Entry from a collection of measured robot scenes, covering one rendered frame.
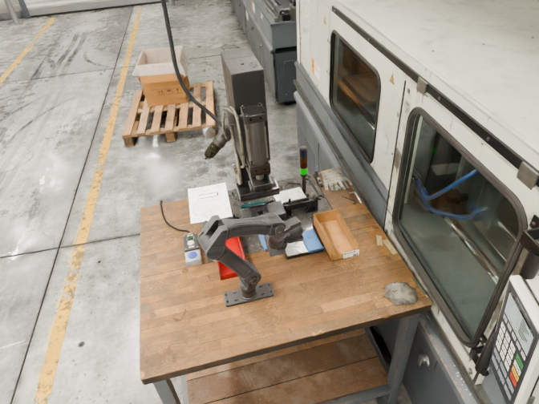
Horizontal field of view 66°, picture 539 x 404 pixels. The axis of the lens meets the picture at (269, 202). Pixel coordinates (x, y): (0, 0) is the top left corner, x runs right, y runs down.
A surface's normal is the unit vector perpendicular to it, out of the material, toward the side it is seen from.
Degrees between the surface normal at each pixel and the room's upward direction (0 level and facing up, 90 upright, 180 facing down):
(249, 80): 90
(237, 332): 0
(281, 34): 90
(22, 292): 0
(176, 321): 0
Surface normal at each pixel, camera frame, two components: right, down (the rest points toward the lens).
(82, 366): -0.07, -0.77
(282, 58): 0.18, 0.61
